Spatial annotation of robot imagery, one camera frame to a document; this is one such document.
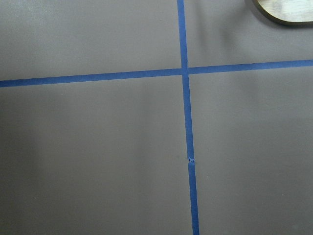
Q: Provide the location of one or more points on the wooden cup storage rack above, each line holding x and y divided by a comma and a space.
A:
287, 12

